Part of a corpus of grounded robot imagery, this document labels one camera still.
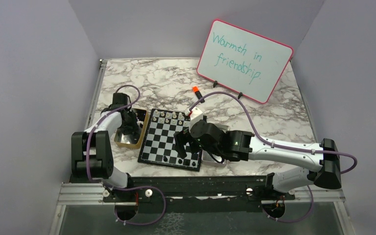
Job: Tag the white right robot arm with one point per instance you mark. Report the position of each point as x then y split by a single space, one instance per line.
316 164

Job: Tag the pink framed whiteboard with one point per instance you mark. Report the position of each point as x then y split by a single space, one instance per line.
242 61

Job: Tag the orange black highlighter marker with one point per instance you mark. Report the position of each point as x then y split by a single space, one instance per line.
198 94

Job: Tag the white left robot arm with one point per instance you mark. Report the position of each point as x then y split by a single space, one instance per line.
91 152

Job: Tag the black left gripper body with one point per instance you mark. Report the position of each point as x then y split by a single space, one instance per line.
130 125

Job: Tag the gold tin box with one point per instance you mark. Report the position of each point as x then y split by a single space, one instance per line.
133 141

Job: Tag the black white chess board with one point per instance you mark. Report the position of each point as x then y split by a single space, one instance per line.
159 142

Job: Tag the black mounting base rail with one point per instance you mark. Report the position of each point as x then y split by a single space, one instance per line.
195 194

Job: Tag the silver tin lid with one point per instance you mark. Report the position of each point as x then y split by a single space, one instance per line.
215 160

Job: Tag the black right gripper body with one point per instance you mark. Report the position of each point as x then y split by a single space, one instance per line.
196 147

